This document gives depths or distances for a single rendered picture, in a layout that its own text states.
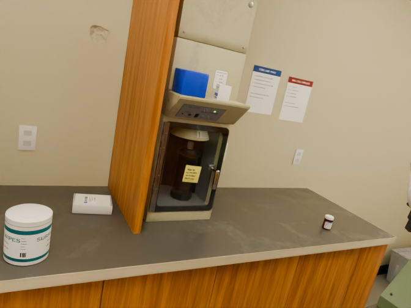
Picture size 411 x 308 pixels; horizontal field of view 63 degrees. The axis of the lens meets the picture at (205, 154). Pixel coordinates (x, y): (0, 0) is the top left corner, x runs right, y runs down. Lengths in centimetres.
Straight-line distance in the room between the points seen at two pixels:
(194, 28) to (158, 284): 97
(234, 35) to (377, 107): 171
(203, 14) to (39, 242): 98
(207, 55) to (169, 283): 89
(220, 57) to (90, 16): 63
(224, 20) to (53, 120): 89
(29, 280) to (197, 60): 95
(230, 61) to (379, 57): 157
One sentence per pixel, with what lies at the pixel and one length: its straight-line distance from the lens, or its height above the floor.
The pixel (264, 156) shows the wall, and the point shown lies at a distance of 224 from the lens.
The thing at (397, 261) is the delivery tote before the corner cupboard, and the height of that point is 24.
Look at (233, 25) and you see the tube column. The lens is 145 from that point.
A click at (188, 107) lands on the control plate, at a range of 129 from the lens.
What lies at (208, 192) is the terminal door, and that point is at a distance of 154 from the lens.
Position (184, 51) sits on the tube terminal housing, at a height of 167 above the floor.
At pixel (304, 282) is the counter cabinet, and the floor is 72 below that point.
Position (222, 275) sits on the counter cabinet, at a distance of 146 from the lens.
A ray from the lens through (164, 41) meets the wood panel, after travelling 122.
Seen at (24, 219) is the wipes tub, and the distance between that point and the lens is 114.
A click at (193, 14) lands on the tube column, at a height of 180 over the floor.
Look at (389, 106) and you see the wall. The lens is 303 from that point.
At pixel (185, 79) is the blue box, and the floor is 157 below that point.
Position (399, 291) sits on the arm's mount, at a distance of 142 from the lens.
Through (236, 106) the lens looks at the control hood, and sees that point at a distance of 136.
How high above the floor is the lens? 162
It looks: 14 degrees down
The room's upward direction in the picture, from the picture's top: 12 degrees clockwise
